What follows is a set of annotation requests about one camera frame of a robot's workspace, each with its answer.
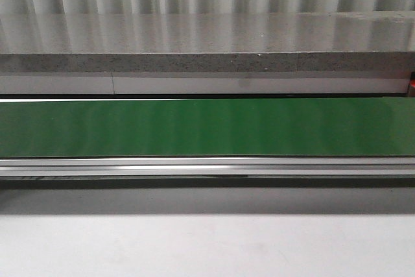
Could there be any grey stone counter ledge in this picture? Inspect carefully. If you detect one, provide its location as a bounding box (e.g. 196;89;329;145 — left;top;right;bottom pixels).
0;11;415;96

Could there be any green conveyor belt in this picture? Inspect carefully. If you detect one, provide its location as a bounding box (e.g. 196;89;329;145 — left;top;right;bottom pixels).
1;97;414;158

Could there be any aluminium conveyor frame rail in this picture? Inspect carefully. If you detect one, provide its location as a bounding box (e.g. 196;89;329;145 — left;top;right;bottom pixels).
1;156;414;180

